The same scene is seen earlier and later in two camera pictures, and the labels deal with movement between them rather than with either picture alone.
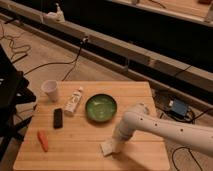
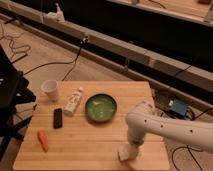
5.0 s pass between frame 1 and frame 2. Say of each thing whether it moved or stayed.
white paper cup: stayed
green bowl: stayed
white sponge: moved
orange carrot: stayed
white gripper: moved
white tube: stayed
